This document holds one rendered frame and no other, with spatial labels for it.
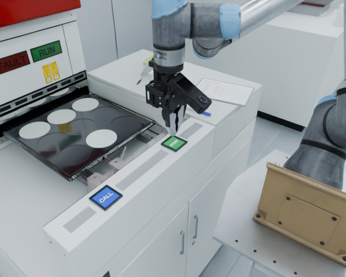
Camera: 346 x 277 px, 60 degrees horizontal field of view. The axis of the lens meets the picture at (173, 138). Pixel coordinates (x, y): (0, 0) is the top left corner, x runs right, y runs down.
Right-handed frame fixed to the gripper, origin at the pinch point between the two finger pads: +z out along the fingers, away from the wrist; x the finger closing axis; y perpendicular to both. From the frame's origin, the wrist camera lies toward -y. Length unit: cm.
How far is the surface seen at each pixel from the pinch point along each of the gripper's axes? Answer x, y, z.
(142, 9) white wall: -208, 207, 38
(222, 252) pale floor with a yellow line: -37, -5, 100
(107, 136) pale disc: 4.1, 25.2, 10.3
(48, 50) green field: -1, 58, -10
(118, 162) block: 11.5, 12.1, 9.5
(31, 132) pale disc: 18, 47, 10
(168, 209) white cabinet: 8.7, -4.3, 20.9
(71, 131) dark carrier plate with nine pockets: 9.6, 37.3, 10.4
